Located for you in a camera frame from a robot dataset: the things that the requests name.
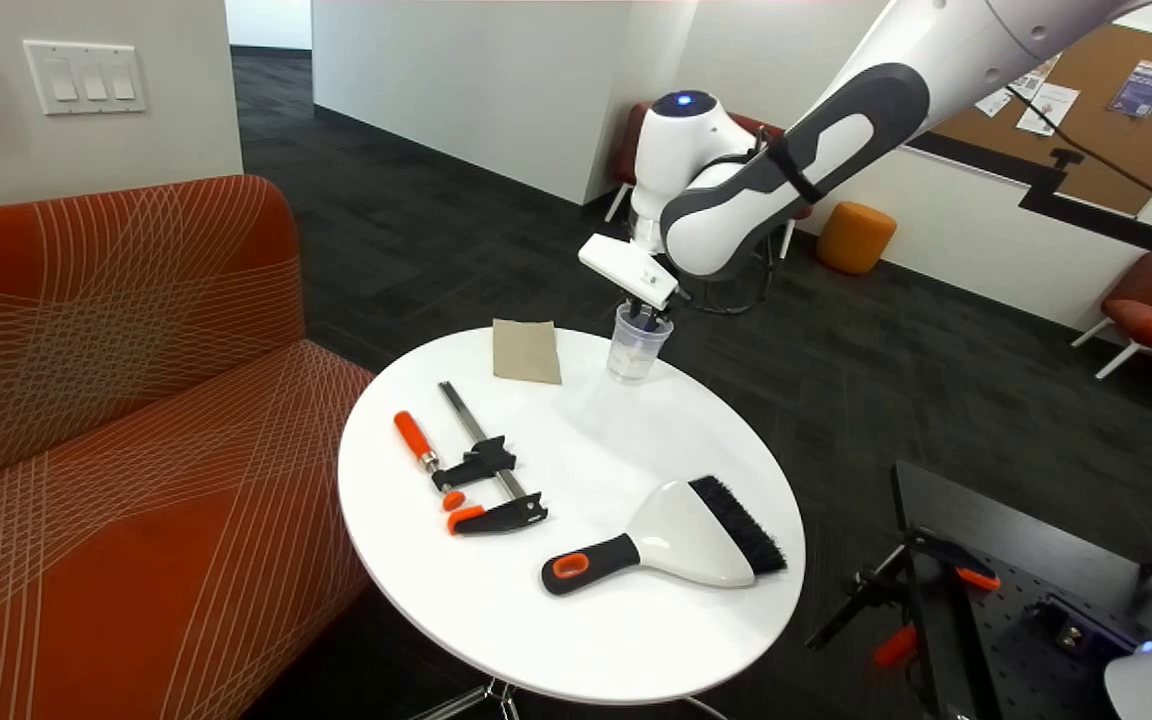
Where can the blue poster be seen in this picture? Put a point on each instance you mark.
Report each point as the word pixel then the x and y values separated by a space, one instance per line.
pixel 1146 90

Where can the black mounting board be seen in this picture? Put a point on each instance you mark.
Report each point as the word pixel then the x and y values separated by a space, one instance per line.
pixel 990 520

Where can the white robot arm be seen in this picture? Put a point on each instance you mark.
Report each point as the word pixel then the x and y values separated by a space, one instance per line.
pixel 857 122

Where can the cork pin board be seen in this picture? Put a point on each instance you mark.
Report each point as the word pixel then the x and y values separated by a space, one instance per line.
pixel 1108 160

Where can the orange patterned sofa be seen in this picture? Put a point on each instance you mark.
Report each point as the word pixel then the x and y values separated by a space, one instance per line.
pixel 109 442

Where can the white paper sheet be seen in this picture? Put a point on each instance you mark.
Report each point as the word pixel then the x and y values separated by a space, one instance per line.
pixel 1047 109

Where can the white light switch plate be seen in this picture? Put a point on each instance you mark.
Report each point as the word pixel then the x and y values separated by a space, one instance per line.
pixel 87 77

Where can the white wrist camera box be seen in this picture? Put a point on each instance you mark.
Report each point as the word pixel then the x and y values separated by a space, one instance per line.
pixel 621 268

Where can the clear plastic cup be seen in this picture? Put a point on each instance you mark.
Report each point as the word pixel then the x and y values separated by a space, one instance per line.
pixel 638 352

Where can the orange pouf stool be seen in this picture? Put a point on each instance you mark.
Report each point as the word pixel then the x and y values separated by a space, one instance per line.
pixel 857 236

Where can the metal table leg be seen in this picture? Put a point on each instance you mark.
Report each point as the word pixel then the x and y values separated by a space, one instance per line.
pixel 503 702

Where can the black clamp with orange grip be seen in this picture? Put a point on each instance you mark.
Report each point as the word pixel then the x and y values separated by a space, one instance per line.
pixel 895 650
pixel 976 581

